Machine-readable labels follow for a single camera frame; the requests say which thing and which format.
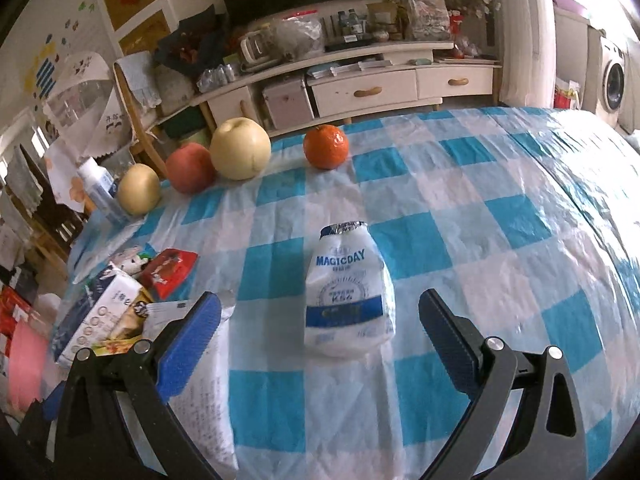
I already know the printed plastic bag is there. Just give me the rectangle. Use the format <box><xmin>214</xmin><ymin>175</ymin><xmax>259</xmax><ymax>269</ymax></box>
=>
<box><xmin>400</xmin><ymin>0</ymin><xmax>453</xmax><ymax>41</ymax></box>

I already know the small yellow pear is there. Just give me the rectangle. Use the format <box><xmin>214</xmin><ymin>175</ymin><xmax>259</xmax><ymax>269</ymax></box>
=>
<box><xmin>117</xmin><ymin>163</ymin><xmax>162</xmax><ymax>216</ymax></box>

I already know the red snack packet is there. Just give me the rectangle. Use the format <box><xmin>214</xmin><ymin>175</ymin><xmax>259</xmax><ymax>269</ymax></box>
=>
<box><xmin>140</xmin><ymin>248</ymin><xmax>199</xmax><ymax>299</ymax></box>

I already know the white kitchen appliance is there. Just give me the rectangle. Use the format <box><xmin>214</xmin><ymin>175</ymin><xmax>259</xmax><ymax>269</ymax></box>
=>
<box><xmin>239</xmin><ymin>30</ymin><xmax>283</xmax><ymax>71</ymax></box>

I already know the blue and white carton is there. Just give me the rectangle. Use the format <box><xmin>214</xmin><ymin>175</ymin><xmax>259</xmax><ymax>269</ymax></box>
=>
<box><xmin>50</xmin><ymin>265</ymin><xmax>146</xmax><ymax>368</ymax></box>

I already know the white tv cabinet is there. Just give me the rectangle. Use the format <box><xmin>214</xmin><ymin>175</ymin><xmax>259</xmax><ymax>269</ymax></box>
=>
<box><xmin>145</xmin><ymin>42</ymin><xmax>503</xmax><ymax>133</ymax></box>

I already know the blue checked tablecloth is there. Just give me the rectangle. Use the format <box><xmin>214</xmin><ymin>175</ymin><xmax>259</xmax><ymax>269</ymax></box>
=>
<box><xmin>65</xmin><ymin>106</ymin><xmax>640</xmax><ymax>480</ymax></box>

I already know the white storage box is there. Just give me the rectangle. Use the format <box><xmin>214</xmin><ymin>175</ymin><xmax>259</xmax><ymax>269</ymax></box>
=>
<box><xmin>262</xmin><ymin>77</ymin><xmax>316</xmax><ymax>131</ymax></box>

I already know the red apple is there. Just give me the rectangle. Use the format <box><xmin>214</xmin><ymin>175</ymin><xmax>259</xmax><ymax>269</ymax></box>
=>
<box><xmin>165</xmin><ymin>142</ymin><xmax>217</xmax><ymax>194</ymax></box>

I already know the wooden chair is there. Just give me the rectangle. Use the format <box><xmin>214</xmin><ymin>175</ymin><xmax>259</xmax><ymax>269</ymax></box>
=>
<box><xmin>112</xmin><ymin>52</ymin><xmax>171</xmax><ymax>181</ymax></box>

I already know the wide cabinet drawer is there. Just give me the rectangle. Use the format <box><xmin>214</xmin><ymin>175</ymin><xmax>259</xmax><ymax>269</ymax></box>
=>
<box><xmin>307</xmin><ymin>71</ymin><xmax>418</xmax><ymax>118</ymax></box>

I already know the pink plastic bag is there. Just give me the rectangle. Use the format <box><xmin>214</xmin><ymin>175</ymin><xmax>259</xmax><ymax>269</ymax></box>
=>
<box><xmin>7</xmin><ymin>320</ymin><xmax>56</xmax><ymax>413</ymax></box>

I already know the narrow cabinet drawer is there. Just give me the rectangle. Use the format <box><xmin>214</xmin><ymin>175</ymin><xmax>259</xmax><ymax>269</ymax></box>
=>
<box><xmin>416</xmin><ymin>66</ymin><xmax>496</xmax><ymax>101</ymax></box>

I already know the yellow apple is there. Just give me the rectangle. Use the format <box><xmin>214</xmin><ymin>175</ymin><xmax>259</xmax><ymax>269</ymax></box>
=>
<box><xmin>209</xmin><ymin>117</ymin><xmax>272</xmax><ymax>181</ymax></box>

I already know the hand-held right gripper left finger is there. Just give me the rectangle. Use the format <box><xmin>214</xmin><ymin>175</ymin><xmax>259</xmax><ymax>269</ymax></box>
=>
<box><xmin>52</xmin><ymin>291</ymin><xmax>236</xmax><ymax>480</ymax></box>

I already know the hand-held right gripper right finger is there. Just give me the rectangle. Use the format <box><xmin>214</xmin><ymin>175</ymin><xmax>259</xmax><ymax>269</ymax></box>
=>
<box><xmin>418</xmin><ymin>288</ymin><xmax>588</xmax><ymax>480</ymax></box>

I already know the dark cloth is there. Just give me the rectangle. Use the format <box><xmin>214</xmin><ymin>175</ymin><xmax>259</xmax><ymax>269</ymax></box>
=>
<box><xmin>152</xmin><ymin>7</ymin><xmax>231</xmax><ymax>78</ymax></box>

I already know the orange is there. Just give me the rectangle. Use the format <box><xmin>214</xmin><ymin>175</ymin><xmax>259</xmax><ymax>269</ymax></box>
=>
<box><xmin>303</xmin><ymin>124</ymin><xmax>350</xmax><ymax>170</ymax></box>

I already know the white printed mailer bag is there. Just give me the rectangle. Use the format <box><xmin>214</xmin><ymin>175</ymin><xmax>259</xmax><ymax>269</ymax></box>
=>
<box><xmin>145</xmin><ymin>290</ymin><xmax>239</xmax><ymax>480</ymax></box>

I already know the yellow snack packet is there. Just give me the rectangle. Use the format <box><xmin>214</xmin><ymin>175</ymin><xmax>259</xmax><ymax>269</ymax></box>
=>
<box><xmin>95</xmin><ymin>287</ymin><xmax>151</xmax><ymax>356</ymax></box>

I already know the yellow wall poster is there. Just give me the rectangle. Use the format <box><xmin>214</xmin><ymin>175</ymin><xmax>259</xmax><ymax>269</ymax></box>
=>
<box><xmin>90</xmin><ymin>0</ymin><xmax>173</xmax><ymax>56</ymax></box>

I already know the white paper with drawings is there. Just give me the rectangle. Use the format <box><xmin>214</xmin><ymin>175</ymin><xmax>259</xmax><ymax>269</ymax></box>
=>
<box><xmin>42</xmin><ymin>50</ymin><xmax>126</xmax><ymax>161</ymax></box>

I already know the white yogurt pouch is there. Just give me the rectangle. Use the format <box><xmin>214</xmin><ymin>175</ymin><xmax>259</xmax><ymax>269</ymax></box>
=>
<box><xmin>303</xmin><ymin>220</ymin><xmax>397</xmax><ymax>359</ymax></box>

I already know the washing machine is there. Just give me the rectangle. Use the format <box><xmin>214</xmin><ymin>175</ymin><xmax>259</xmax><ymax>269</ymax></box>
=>
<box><xmin>585</xmin><ymin>27</ymin><xmax>631</xmax><ymax>128</ymax></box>

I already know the white cartoon snack packet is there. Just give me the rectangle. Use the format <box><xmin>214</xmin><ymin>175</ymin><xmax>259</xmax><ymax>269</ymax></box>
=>
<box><xmin>107</xmin><ymin>246</ymin><xmax>153</xmax><ymax>276</ymax></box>

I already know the clear plastic bag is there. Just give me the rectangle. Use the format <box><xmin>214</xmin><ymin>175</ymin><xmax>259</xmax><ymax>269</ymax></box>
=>
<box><xmin>265</xmin><ymin>15</ymin><xmax>326</xmax><ymax>58</ymax></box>

